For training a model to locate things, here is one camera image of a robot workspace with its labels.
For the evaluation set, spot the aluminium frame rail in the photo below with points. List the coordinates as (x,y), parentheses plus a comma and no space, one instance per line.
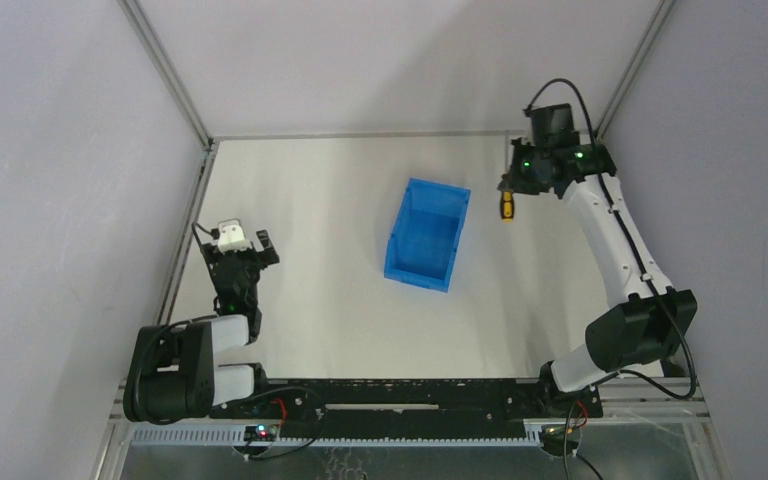
(184,239)

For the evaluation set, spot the yellow black screwdriver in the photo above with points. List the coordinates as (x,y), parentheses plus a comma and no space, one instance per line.
(507,206)

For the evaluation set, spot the small circuit board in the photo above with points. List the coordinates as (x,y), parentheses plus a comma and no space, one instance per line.
(260,433)

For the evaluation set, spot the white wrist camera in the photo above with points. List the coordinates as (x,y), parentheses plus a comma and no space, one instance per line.
(553,127)
(232,237)

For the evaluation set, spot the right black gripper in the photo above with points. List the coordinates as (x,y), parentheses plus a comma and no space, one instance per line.
(516,179)

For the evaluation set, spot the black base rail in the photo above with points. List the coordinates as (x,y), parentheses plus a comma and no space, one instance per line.
(412,409)

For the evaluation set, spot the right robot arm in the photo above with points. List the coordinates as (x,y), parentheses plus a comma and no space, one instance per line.
(647,316)

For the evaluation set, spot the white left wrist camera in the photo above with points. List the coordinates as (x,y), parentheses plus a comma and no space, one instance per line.
(232,237)

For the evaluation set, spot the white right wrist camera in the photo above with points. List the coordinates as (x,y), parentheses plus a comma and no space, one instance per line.
(553,127)

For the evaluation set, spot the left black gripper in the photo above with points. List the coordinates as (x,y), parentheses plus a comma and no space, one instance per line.
(245,255)

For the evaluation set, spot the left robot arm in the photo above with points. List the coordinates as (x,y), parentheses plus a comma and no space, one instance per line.
(175,372)

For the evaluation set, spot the blue plastic bin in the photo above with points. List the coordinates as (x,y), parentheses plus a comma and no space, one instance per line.
(424,240)

